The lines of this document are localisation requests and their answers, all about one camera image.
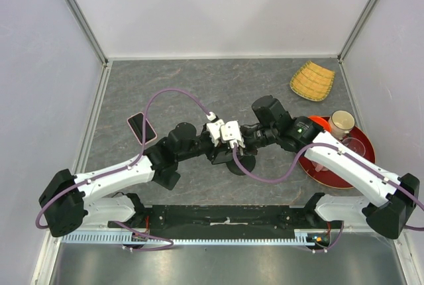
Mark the round base phone stand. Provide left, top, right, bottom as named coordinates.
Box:
left=226, top=155, right=256, bottom=176

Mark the folding black phone stand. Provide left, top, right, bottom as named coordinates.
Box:
left=152, top=170, right=181, bottom=191

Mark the pink case phone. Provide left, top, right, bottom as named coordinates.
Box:
left=127, top=112, right=158, bottom=145

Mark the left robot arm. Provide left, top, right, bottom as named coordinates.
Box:
left=36, top=120, right=240, bottom=237

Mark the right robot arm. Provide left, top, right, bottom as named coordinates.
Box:
left=240, top=95, right=423, bottom=239

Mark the orange bowl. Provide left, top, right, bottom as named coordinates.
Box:
left=309, top=115, right=331, bottom=132

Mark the pink mug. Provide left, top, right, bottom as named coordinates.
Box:
left=313, top=162, right=328, bottom=172

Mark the yellow bamboo tray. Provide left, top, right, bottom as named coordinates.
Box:
left=290, top=61, right=335, bottom=102

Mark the beige cup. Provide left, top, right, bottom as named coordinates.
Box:
left=329, top=110, right=355, bottom=139

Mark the clear glass cup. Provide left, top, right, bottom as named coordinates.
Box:
left=341, top=137, right=366, bottom=156

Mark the red round tray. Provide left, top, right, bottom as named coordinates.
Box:
left=298, top=126, right=376, bottom=190

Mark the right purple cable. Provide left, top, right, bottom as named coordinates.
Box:
left=231, top=142, right=424, bottom=233

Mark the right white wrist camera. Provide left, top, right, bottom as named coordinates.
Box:
left=219, top=121, right=245, bottom=148

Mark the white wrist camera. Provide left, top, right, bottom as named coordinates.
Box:
left=206, top=111, right=226, bottom=147
left=219, top=121, right=245, bottom=148

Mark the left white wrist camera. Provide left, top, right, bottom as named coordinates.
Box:
left=206, top=111, right=226, bottom=147

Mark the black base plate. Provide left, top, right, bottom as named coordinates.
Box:
left=134, top=203, right=321, bottom=241

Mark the grey cable duct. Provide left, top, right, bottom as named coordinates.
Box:
left=61, top=229, right=325, bottom=246

